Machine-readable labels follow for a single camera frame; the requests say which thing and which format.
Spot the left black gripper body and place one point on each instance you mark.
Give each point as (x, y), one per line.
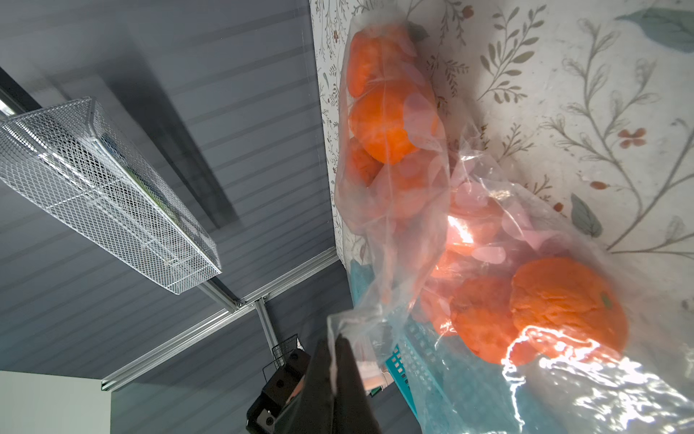
(276, 395)

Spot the clear zip-top bag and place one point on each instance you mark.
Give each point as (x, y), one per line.
(401, 177)
(648, 390)

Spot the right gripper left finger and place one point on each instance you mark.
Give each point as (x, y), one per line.
(312, 411)

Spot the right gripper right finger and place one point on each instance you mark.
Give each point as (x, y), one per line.
(352, 412)

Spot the white wire mesh basket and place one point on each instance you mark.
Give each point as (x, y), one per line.
(74, 163)

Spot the orange bag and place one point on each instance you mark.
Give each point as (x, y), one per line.
(371, 50)
(360, 167)

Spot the orange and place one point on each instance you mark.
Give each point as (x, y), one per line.
(395, 119)
(567, 309)
(482, 317)

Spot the teal plastic basket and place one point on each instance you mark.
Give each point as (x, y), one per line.
(448, 388)

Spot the black wire wall basket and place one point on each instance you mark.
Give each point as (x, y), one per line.
(280, 355)

